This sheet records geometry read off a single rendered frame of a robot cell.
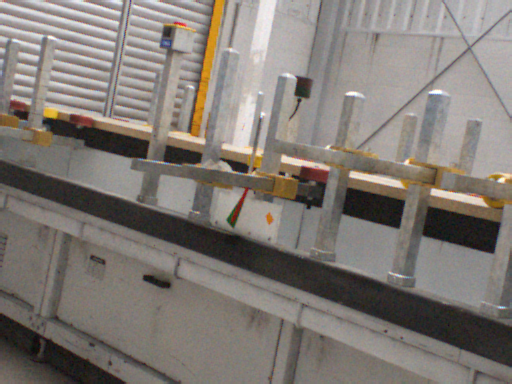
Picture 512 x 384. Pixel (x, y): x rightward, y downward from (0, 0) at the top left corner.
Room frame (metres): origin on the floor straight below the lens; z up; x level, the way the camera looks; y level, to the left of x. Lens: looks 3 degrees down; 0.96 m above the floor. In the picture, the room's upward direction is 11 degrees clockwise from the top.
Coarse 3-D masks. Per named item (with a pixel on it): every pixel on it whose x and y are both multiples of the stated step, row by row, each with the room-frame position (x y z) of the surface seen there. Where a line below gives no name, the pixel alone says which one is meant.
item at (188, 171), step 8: (184, 168) 2.42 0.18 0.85; (192, 168) 2.42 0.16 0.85; (200, 168) 2.43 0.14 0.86; (208, 168) 2.45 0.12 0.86; (184, 176) 2.42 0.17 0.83; (192, 176) 2.42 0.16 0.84; (200, 176) 2.44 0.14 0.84; (208, 176) 2.45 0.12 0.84; (216, 176) 2.47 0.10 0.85; (224, 176) 2.48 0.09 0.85; (232, 176) 2.50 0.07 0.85; (240, 176) 2.51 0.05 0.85; (248, 176) 2.53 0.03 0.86; (256, 176) 2.55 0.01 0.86; (232, 184) 2.50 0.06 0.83; (240, 184) 2.52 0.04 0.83; (248, 184) 2.53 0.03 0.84; (256, 184) 2.55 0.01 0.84; (264, 184) 2.57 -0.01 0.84; (272, 184) 2.58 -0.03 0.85; (304, 184) 2.65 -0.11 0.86; (304, 192) 2.66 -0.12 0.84; (312, 192) 2.67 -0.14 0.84; (320, 192) 2.69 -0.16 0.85
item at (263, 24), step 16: (272, 0) 4.27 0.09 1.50; (272, 16) 4.28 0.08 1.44; (256, 32) 4.27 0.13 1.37; (256, 48) 4.26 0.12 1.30; (256, 64) 4.25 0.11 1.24; (256, 80) 4.26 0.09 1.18; (256, 96) 4.27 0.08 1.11; (240, 112) 4.27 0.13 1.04; (240, 128) 4.26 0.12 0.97; (240, 144) 4.25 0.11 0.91
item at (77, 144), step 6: (0, 126) 3.46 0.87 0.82; (0, 132) 3.46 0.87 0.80; (6, 132) 3.47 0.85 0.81; (12, 132) 3.49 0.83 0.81; (18, 132) 3.50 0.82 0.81; (24, 132) 3.51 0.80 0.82; (30, 132) 3.53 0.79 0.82; (24, 138) 3.52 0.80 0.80; (30, 138) 3.53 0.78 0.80; (54, 138) 3.59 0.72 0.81; (60, 138) 3.60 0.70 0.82; (66, 138) 3.61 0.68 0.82; (72, 138) 3.63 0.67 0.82; (60, 144) 3.60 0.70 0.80; (66, 144) 3.62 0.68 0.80; (72, 144) 3.63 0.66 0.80; (78, 144) 3.64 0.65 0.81
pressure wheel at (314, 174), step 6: (306, 168) 2.66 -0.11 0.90; (312, 168) 2.65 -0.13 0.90; (318, 168) 2.65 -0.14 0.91; (300, 174) 2.68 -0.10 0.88; (306, 174) 2.66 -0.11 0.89; (312, 174) 2.65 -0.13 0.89; (318, 174) 2.65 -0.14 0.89; (324, 174) 2.66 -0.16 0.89; (312, 180) 2.65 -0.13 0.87; (318, 180) 2.65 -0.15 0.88; (324, 180) 2.66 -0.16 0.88
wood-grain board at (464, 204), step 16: (64, 112) 3.83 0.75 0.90; (80, 112) 4.98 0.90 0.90; (96, 128) 3.65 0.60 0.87; (112, 128) 3.58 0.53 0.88; (128, 128) 3.50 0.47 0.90; (144, 128) 3.96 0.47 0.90; (176, 144) 3.28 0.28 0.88; (192, 144) 3.22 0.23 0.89; (224, 144) 3.95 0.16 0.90; (240, 160) 3.03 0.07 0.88; (288, 160) 3.34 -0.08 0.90; (352, 176) 2.77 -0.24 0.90; (368, 176) 3.20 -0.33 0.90; (384, 192) 2.59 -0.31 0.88; (400, 192) 2.55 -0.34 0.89; (432, 192) 2.74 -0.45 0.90; (448, 192) 3.17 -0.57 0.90; (448, 208) 2.44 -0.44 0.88; (464, 208) 2.40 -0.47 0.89; (480, 208) 2.37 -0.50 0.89
